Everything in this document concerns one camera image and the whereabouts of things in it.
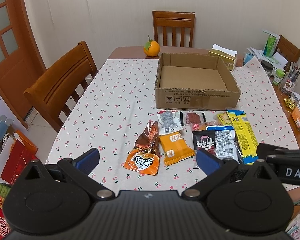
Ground meat floss cake packet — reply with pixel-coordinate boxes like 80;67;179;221
191;120;217;132

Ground orange fruit with leaf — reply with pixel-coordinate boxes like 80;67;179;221
143;36;160;57

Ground brown orange snack bag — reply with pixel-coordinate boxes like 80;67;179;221
124;121;160;176

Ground green lid bottle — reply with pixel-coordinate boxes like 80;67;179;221
273;69;285;86

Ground gold tissue box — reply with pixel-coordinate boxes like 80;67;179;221
209;44;238;71

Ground light blue box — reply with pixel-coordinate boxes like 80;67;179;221
243;53;255;65

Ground orange snack packet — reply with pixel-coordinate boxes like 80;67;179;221
160;132;194;166

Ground red meat slice packet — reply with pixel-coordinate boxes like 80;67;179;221
179;111;217;126

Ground blue white snack bag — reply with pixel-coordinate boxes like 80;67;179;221
207;125;238;161

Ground black red beef snack bag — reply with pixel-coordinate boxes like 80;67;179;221
192;130;216;155

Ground right wooden chair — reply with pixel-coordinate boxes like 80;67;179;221
275;35;300;70

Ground cherry print tablecloth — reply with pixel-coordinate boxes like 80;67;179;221
46;59;298;192

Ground clear grey snack packet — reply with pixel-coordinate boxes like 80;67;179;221
157;110;183;135

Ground dark lid glass jar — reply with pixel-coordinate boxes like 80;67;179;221
260;60;274;78

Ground gold ornament coaster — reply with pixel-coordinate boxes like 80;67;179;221
284;98;296;110

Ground wooden door with glass panes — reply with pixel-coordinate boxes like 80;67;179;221
0;0;46;125

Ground red gift bags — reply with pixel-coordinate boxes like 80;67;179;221
0;130;38;239

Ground pile of white papers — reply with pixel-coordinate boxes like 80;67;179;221
247;47;289;67

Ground wooden chair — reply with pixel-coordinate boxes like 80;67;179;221
275;35;300;70
152;10;196;48
24;41;98;132

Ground left wooden chair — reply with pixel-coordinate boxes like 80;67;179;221
24;41;98;132

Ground green toasted bun slice pack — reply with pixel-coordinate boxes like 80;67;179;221
217;112;232;126

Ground clear jar with pens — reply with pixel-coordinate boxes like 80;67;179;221
280;62;300;95

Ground far wooden chair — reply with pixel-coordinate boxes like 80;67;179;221
152;10;196;48

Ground long yellow blue snack pack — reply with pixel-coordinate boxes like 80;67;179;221
226;109;258;165

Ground open cardboard box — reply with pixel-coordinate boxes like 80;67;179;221
154;53;241;111

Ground green white carton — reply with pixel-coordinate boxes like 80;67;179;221
262;30;280;57

